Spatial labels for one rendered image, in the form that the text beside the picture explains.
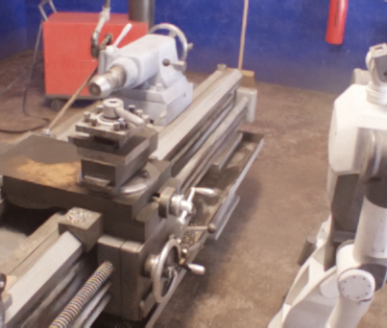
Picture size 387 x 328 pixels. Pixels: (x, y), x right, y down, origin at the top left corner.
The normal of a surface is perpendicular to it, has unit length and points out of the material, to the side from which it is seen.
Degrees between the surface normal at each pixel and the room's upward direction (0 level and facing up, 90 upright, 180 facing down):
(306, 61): 90
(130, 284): 90
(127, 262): 90
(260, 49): 90
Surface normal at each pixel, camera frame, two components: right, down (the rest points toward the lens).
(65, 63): 0.00, 0.44
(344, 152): -0.83, 0.12
